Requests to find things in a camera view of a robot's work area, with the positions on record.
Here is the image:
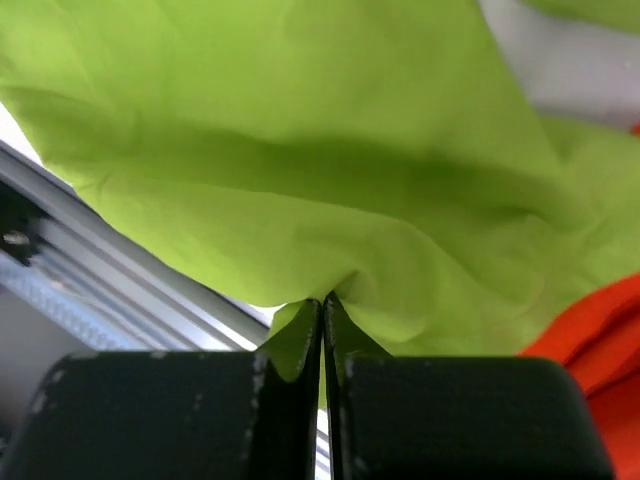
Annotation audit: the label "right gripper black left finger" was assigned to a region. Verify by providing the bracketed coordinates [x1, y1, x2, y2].
[1, 301, 320, 479]

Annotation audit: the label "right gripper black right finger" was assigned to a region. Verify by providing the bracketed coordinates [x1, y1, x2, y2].
[323, 296, 614, 479]

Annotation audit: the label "orange shorts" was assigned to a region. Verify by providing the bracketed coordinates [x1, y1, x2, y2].
[524, 116, 639, 479]

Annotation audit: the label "lime green shorts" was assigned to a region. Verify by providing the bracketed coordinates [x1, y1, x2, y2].
[0, 0, 640, 407]

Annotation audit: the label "aluminium mounting rail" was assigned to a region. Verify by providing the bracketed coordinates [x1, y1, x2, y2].
[1, 146, 273, 356]

